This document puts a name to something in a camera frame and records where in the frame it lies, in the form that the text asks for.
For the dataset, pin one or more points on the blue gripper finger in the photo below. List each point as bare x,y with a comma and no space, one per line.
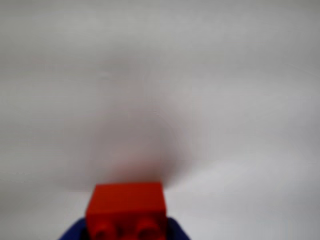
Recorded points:
175,231
77,230

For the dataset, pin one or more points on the red 2x2 toy block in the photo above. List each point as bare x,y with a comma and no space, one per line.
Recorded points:
125,202

